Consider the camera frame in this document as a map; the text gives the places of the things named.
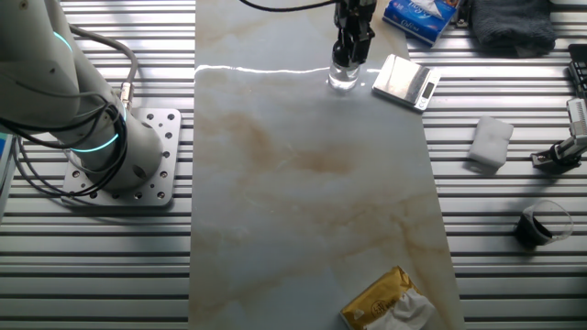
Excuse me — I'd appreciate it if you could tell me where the clear plastic cup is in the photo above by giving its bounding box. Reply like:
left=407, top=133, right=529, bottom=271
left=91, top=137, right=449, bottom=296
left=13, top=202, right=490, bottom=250
left=513, top=199, right=574, bottom=251

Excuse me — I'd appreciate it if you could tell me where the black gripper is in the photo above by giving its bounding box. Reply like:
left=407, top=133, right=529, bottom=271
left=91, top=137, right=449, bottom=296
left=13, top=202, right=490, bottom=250
left=333, top=0, right=378, bottom=65

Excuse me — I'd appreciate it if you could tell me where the small silver camera on stand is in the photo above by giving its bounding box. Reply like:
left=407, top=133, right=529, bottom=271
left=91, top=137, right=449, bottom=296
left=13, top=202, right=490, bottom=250
left=530, top=97, right=587, bottom=175

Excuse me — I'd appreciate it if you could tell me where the dark grey towel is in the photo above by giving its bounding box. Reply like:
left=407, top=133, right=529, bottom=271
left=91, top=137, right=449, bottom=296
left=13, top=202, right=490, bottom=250
left=471, top=0, right=558, bottom=59

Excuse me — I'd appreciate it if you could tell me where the white foam sponge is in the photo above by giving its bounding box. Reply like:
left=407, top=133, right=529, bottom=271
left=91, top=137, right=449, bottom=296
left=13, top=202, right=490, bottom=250
left=467, top=115, right=515, bottom=170

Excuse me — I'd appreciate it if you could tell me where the gold tissue pack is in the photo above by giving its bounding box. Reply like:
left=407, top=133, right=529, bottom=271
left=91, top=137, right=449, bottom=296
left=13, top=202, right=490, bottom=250
left=339, top=265, right=444, bottom=330

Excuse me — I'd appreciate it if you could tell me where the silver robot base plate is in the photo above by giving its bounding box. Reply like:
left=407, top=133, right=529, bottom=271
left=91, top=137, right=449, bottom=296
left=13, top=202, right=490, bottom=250
left=61, top=107, right=183, bottom=207

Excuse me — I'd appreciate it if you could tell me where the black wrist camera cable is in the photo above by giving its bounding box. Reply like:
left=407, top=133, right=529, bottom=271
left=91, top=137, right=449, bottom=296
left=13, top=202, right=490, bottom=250
left=238, top=0, right=340, bottom=13

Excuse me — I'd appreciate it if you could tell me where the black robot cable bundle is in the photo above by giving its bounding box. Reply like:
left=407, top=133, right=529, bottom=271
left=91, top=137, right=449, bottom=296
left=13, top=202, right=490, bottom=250
left=0, top=103, right=129, bottom=199

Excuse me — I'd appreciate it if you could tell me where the clear glass jar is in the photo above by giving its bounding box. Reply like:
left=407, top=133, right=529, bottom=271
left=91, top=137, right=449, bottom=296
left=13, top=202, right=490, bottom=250
left=327, top=63, right=362, bottom=92

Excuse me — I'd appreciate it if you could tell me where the blue tissue pack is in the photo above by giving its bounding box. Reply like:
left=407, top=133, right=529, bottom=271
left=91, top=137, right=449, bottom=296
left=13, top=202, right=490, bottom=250
left=382, top=0, right=460, bottom=48

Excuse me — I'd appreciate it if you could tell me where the silver digital pocket scale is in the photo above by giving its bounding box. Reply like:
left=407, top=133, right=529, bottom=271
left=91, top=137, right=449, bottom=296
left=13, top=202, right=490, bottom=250
left=371, top=53, right=442, bottom=113

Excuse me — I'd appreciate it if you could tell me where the thick grey robot cable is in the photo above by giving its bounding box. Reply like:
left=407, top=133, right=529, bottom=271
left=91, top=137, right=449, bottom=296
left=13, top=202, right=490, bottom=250
left=68, top=25, right=139, bottom=112

